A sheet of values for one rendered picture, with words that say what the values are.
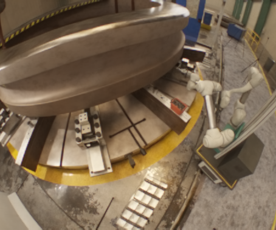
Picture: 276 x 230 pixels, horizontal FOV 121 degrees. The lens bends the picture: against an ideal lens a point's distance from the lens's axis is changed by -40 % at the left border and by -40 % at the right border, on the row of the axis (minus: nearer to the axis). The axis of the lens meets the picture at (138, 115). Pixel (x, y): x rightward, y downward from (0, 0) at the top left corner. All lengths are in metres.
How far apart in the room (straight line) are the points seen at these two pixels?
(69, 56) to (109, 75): 0.56
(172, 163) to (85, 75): 1.81
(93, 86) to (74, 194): 1.68
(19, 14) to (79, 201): 4.01
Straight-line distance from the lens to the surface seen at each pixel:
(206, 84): 1.52
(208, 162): 2.07
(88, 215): 2.23
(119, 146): 1.91
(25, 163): 2.21
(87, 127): 1.63
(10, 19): 3.71
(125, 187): 2.08
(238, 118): 1.94
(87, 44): 1.23
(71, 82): 1.57
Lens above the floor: 2.07
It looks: 54 degrees down
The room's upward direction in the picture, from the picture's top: straight up
